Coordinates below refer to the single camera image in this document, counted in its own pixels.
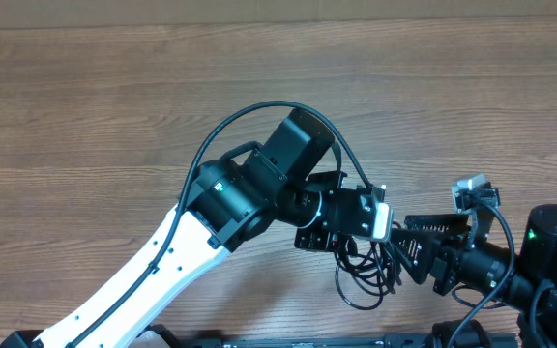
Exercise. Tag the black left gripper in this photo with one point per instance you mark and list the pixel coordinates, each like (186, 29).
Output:
(316, 241)

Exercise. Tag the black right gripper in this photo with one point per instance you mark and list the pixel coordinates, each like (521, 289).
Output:
(433, 252)

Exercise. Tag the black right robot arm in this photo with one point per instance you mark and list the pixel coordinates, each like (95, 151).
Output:
(533, 289)

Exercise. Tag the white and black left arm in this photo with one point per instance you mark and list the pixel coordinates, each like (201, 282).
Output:
(224, 203)

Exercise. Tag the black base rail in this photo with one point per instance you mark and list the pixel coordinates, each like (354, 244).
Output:
(158, 336)

